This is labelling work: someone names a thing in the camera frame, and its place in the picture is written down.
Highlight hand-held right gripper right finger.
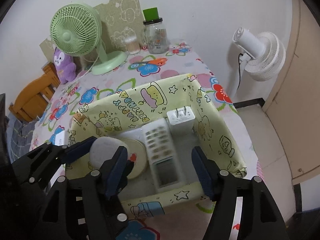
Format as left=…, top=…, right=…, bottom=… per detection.
left=191, top=145, right=290, bottom=240

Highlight white plug charger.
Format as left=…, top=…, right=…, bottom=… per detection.
left=167, top=106, right=194, bottom=140

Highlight beige door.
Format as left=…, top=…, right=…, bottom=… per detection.
left=260, top=0, right=320, bottom=213

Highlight white fan cable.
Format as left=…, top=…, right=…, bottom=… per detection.
left=75, top=55, right=100, bottom=80

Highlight green desk fan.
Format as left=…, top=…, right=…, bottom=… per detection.
left=50, top=3, right=128, bottom=75

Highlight yellow printed box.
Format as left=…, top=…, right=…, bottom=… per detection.
left=65, top=73, right=248, bottom=217

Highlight purple plush toy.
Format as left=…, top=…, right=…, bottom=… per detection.
left=53, top=49, right=77, bottom=84

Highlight cream round compact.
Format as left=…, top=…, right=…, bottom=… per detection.
left=122, top=139, right=147, bottom=180

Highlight white remote control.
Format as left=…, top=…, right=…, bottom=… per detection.
left=142, top=119, right=187, bottom=193

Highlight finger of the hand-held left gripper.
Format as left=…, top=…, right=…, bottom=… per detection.
left=10, top=136, right=98, bottom=193

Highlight cotton swab container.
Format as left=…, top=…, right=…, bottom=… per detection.
left=124, top=31, right=141, bottom=55

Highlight plaid grey bedding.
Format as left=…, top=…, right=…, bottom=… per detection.
left=5, top=115, right=38, bottom=153

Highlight glass jar with green lid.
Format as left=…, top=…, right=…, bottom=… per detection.
left=142, top=7, right=169, bottom=54

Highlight orange handled scissors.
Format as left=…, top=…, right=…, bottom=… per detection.
left=132, top=58, right=167, bottom=67

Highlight white standing fan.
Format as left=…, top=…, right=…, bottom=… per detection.
left=229, top=27, right=287, bottom=100

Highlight wooden chair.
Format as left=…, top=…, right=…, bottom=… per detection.
left=9, top=64, right=62, bottom=123

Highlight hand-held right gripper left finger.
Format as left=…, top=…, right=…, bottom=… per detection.
left=37, top=146, right=129, bottom=240

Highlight printed cardboard panel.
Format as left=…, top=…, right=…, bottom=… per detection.
left=39, top=0, right=143, bottom=63

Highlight white oval case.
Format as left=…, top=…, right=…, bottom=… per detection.
left=89, top=137, right=128, bottom=170

